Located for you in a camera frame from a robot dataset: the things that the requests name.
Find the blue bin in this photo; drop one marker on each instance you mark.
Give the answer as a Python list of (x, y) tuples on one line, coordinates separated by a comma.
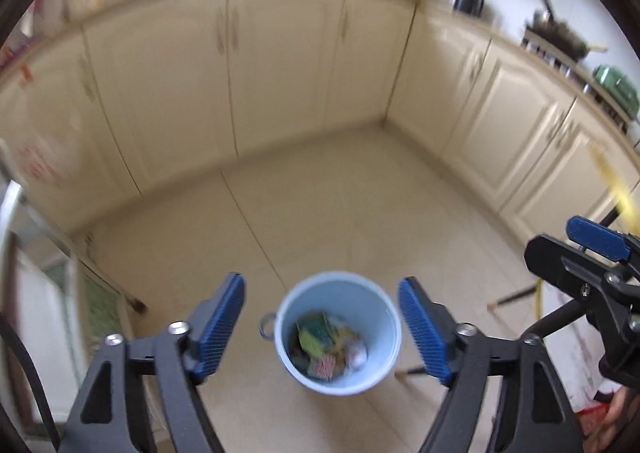
[(300, 298)]

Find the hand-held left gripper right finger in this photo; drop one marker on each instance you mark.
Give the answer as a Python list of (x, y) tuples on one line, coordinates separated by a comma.
[(425, 328)]

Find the cream base cabinets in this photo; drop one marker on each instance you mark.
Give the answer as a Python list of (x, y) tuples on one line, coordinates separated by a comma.
[(280, 63)]

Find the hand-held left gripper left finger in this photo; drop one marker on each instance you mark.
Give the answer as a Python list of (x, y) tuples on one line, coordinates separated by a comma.
[(222, 323)]

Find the person's right hand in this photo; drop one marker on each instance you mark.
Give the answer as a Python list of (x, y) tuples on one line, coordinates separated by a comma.
[(622, 420)]

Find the yellow snack packet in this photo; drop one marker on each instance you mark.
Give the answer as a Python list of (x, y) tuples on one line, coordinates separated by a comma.
[(617, 193)]

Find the black frying pan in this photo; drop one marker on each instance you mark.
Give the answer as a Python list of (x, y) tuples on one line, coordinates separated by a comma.
[(560, 33)]

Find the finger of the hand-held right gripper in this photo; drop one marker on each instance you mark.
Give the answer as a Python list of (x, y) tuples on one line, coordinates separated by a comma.
[(595, 239), (555, 258)]

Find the gas stove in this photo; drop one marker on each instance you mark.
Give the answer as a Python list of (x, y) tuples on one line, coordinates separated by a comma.
[(575, 78)]

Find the white plastic bag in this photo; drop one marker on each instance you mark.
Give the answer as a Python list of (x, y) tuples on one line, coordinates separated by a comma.
[(570, 363)]

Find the black table leg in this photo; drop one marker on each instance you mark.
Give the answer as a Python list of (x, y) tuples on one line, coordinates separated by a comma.
[(560, 318)]

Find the green electric cooker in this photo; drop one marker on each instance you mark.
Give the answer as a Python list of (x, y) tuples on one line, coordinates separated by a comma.
[(619, 88)]

